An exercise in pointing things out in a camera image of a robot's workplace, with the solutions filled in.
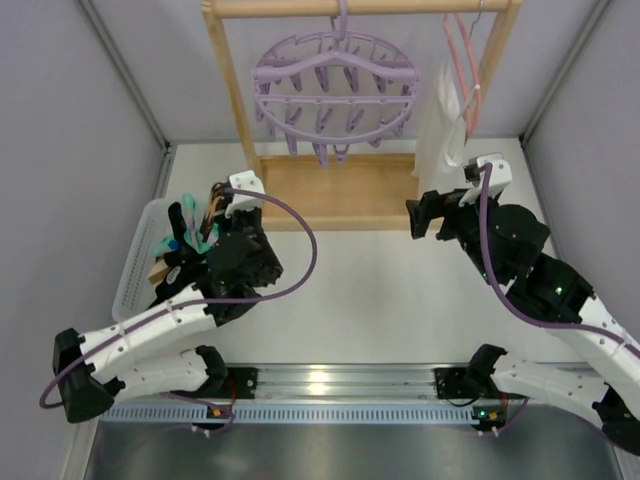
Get brown argyle sock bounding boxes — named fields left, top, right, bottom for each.
left=199, top=182, right=232, bottom=243

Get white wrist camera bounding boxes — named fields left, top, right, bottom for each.
left=224, top=170, right=265, bottom=218
left=459, top=152, right=513, bottom=207

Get white plastic basket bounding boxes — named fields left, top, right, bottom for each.
left=112, top=197, right=208, bottom=322

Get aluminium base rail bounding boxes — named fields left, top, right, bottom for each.
left=79, top=363, right=626, bottom=401

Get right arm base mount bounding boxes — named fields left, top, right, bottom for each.
left=434, top=367, right=504, bottom=400

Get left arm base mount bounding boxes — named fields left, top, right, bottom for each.
left=171, top=367, right=259, bottom=400

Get wooden clothes rack frame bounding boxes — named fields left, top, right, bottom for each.
left=201, top=1, right=520, bottom=231

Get grey slotted cable duct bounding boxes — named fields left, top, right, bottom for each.
left=100, top=403, right=502, bottom=425

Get purple round clip hanger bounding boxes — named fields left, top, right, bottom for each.
left=252, top=2, right=420, bottom=167

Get pink wire hanger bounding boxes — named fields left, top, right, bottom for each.
left=442, top=13, right=484, bottom=139

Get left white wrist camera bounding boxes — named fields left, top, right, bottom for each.
left=224, top=170, right=265, bottom=218

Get black blue grey sock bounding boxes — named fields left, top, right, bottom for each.
left=149, top=263, right=207, bottom=307

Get white cloth on hanger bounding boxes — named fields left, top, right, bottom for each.
left=413, top=63, right=466, bottom=186

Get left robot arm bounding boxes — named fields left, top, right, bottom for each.
left=52, top=208, right=283, bottom=423

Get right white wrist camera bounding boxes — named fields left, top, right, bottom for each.
left=459, top=152, right=513, bottom=207

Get green sock front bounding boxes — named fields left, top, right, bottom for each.
left=152, top=235, right=180, bottom=258

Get brown socks in basket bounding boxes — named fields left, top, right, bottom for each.
left=147, top=256, right=173, bottom=288

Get green sock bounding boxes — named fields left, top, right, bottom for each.
left=182, top=193, right=218, bottom=254
left=152, top=235, right=180, bottom=258

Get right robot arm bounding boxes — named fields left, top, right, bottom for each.
left=406, top=189, right=639, bottom=455

